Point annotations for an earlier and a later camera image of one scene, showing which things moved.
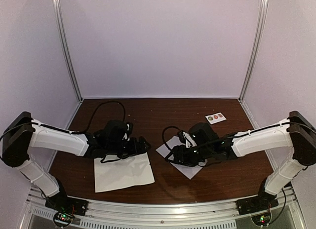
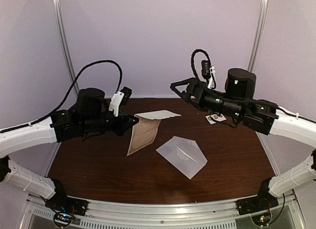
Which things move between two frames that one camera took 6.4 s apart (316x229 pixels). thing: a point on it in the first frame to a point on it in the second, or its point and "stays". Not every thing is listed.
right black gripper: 183,159 to 192,83
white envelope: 189,171 stays
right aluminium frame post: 263,9 stays
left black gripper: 134,151 to 122,127
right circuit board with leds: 261,219 stays
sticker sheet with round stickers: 215,118 stays
